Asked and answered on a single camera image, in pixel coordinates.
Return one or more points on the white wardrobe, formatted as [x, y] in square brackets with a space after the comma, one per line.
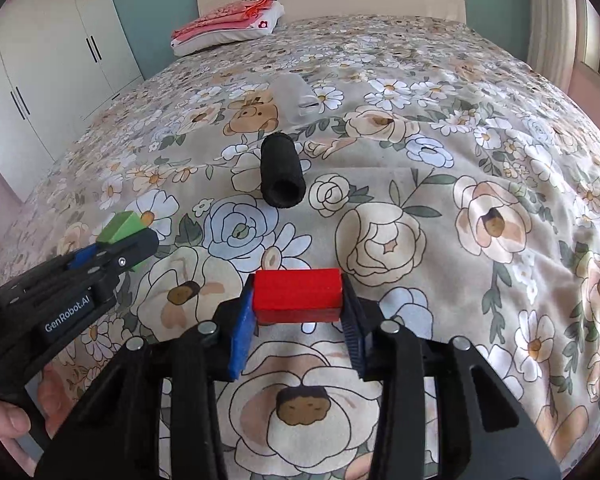
[45, 75]

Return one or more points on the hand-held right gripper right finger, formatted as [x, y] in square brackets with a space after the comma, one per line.
[356, 330]

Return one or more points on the black foam tube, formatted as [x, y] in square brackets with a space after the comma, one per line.
[280, 170]

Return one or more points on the person's left hand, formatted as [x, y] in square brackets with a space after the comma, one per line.
[5, 420]

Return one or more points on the red block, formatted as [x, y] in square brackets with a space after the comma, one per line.
[297, 295]

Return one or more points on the beige curtain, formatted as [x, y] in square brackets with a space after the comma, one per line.
[552, 20]

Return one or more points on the white pillow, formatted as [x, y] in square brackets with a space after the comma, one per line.
[230, 35]

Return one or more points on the floral bedspread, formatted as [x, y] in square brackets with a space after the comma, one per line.
[405, 185]

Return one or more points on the green block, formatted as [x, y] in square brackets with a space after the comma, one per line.
[122, 230]

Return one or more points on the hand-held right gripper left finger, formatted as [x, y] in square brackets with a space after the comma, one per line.
[241, 330]

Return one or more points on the folded red cloth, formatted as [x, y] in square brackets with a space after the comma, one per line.
[220, 19]

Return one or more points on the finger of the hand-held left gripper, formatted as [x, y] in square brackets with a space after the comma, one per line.
[132, 252]
[82, 257]

